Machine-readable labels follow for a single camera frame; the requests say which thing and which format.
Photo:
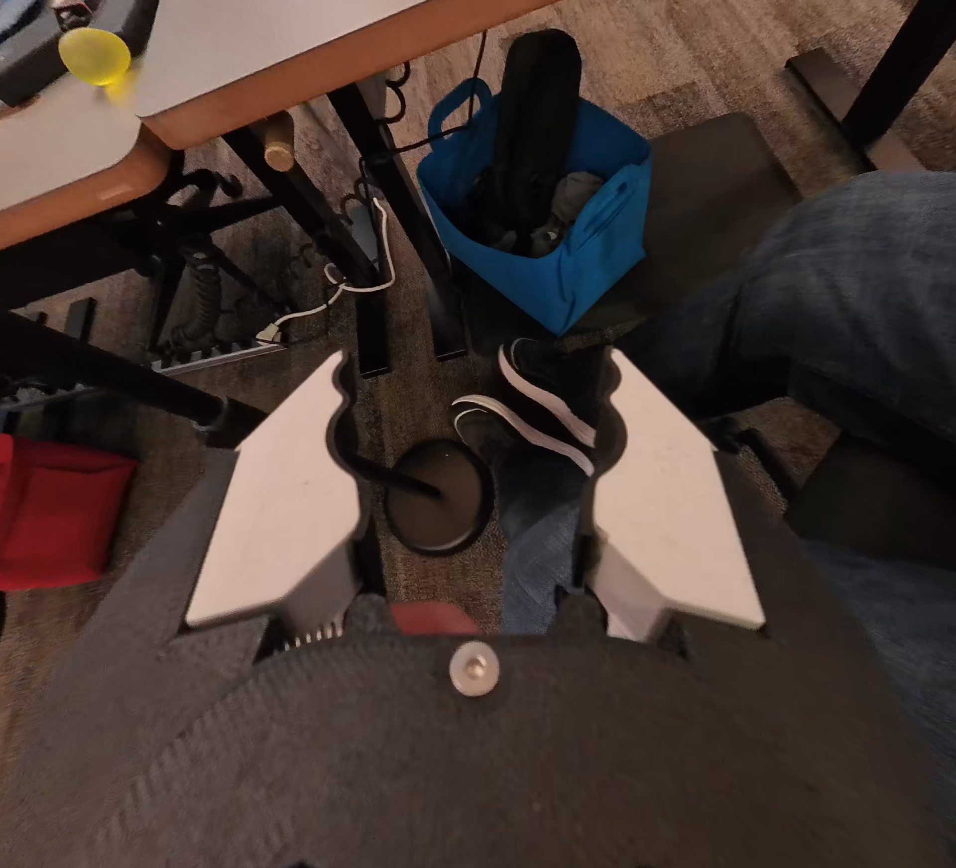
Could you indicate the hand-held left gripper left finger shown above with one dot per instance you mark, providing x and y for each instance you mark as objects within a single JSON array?
[{"x": 284, "y": 495}]

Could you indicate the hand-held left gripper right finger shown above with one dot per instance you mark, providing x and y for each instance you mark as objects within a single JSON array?
[{"x": 672, "y": 502}]

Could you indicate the grey power strip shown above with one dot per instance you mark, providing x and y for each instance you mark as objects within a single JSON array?
[{"x": 209, "y": 358}]

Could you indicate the black round stand base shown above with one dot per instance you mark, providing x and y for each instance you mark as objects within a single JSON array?
[{"x": 441, "y": 509}]

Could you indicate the black shoe with white sole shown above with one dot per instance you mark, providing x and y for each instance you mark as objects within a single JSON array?
[
  {"x": 493, "y": 431},
  {"x": 553, "y": 375}
]

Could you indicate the black metal bar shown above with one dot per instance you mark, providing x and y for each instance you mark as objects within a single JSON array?
[{"x": 112, "y": 360}]

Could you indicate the red cloth bag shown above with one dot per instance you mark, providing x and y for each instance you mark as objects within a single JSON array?
[{"x": 60, "y": 509}]

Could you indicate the black metal stand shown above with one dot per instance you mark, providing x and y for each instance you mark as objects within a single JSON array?
[{"x": 202, "y": 286}]

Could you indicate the blue fabric bin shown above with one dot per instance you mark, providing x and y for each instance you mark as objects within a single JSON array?
[{"x": 523, "y": 278}]

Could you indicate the grey cloth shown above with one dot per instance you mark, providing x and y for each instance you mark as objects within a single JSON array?
[{"x": 575, "y": 196}]

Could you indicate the wooden dowel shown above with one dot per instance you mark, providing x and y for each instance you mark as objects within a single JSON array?
[{"x": 280, "y": 153}]

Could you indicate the long black pouch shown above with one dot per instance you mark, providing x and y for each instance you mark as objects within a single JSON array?
[{"x": 541, "y": 99}]

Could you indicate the yellow ball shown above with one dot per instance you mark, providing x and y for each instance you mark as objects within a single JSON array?
[{"x": 95, "y": 58}]

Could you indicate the black box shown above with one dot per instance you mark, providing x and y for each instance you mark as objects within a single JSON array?
[
  {"x": 30, "y": 65},
  {"x": 131, "y": 6}
]

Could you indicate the black table leg with foot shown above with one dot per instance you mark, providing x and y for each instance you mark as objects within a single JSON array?
[{"x": 907, "y": 62}]

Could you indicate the blue cloth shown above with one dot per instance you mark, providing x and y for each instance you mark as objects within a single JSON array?
[{"x": 22, "y": 6}]

